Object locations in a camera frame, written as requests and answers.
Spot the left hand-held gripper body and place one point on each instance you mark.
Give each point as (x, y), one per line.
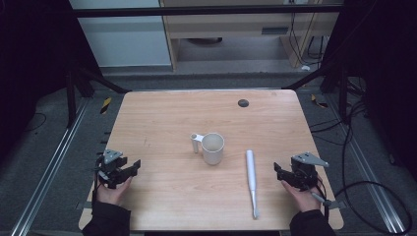
(109, 170)

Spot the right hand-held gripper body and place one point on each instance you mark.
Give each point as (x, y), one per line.
(305, 175)

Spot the white electric toothbrush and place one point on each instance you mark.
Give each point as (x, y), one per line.
(251, 173)

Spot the white cup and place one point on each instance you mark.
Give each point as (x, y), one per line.
(213, 150)

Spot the person's left hand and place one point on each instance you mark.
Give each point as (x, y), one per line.
(111, 195)

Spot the person's right hand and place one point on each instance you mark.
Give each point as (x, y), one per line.
(303, 200)

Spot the grey tape piece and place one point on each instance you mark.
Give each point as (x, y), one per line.
(82, 206)
(337, 205)

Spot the yellow black striped tape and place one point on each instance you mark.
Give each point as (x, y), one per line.
(105, 105)
(318, 101)

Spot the dark round table grommet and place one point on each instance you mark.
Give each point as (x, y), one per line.
(243, 103)

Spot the black metal stand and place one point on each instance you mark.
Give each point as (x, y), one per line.
(70, 98)
(342, 95)

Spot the small white floor object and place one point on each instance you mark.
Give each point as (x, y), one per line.
(305, 68)

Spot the white cabinet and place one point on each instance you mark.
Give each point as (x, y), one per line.
(124, 39)

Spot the dark curtain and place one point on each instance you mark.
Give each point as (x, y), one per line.
(29, 49)
(387, 49)

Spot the light wooden desk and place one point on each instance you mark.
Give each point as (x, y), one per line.
(229, 24)

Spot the aluminium floor rail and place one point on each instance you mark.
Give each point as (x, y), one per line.
(49, 164)
(367, 167)

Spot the black horizontal frame bar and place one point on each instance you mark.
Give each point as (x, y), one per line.
(196, 11)

